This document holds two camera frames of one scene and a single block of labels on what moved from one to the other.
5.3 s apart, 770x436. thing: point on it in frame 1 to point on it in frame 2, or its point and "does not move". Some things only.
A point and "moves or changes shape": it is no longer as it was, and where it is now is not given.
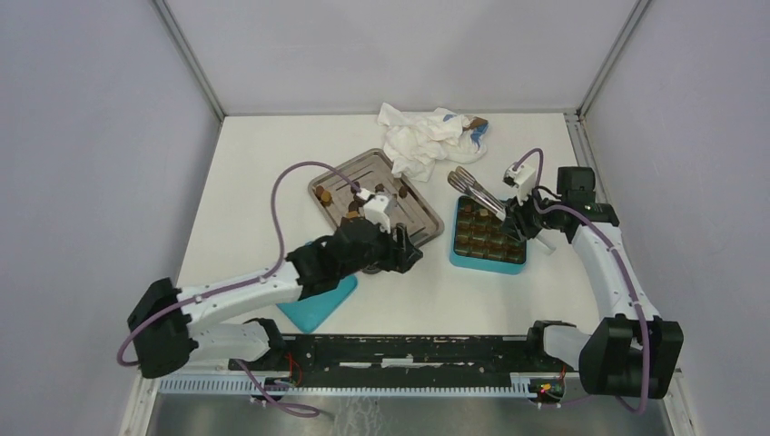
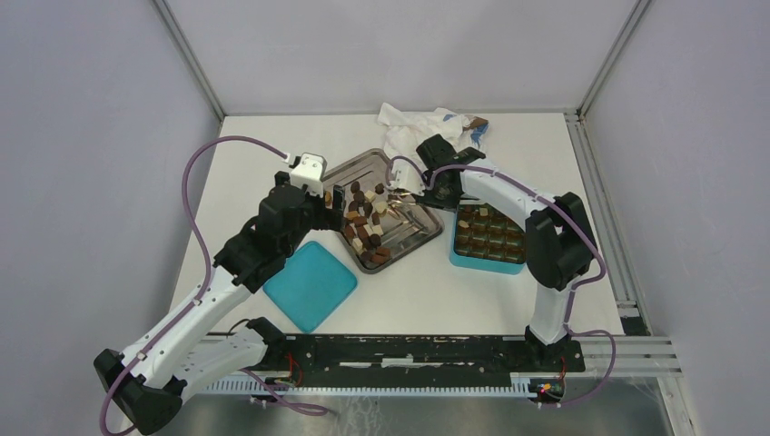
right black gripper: (516, 222) to (449, 203)
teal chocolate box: (482, 240) does not move
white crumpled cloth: (416, 141) does not move
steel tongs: (477, 192) moves or changes shape
